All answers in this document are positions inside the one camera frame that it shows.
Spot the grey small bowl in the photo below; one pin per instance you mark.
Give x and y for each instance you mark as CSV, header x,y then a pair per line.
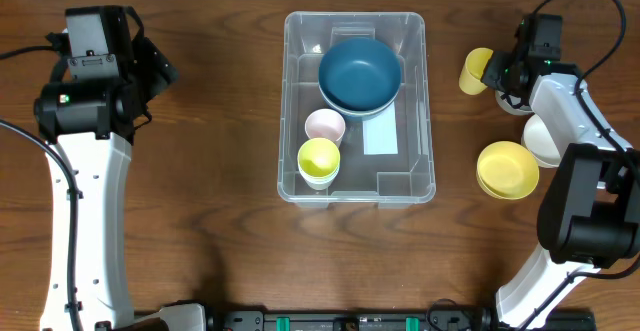
x,y
504,101

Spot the white label in bin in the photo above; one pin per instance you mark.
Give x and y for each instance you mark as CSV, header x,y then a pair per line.
x,y
380,134

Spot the pink plastic cup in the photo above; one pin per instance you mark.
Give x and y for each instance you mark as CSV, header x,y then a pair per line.
x,y
325,123

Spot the white plastic cup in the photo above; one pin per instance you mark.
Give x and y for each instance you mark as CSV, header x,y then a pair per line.
x,y
318,186

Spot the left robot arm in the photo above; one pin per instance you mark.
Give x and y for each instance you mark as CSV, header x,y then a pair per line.
x,y
86,115

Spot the light blue cup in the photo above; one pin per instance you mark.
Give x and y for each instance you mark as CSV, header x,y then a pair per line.
x,y
318,179

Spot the cream large bowl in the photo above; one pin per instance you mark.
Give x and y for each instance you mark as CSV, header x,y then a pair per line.
x,y
326,98

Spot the yellow cup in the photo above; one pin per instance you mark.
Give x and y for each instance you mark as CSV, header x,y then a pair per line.
x,y
473,69
318,156

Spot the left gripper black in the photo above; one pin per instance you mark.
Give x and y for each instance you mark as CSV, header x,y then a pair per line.
x,y
159,67

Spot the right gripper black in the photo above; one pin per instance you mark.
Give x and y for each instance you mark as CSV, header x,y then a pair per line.
x,y
491,71

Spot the dark blue bowl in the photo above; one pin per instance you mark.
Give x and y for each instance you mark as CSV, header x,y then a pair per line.
x,y
359,115
360,74

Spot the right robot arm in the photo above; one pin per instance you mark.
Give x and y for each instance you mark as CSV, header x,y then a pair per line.
x,y
588,221

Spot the yellow small bowl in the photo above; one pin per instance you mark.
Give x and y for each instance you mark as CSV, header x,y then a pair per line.
x,y
507,170

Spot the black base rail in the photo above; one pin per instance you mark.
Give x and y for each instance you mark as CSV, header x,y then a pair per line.
x,y
443,318

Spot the white small bowl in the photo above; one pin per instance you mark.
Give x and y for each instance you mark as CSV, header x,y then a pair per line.
x,y
537,139

